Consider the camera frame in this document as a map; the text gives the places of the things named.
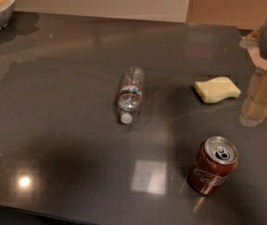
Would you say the red coke can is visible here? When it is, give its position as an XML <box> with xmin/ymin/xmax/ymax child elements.
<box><xmin>187</xmin><ymin>136</ymin><xmax>238</xmax><ymax>195</ymax></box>

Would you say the yellow sponge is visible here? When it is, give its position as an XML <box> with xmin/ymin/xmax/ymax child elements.
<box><xmin>194</xmin><ymin>77</ymin><xmax>241</xmax><ymax>104</ymax></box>

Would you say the clear plastic water bottle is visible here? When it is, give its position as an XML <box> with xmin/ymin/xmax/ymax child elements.
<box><xmin>117</xmin><ymin>66</ymin><xmax>144</xmax><ymax>125</ymax></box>

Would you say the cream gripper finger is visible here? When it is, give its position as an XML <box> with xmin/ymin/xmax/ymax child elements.
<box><xmin>239</xmin><ymin>26</ymin><xmax>267</xmax><ymax>69</ymax></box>
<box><xmin>239</xmin><ymin>67</ymin><xmax>267</xmax><ymax>128</ymax></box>

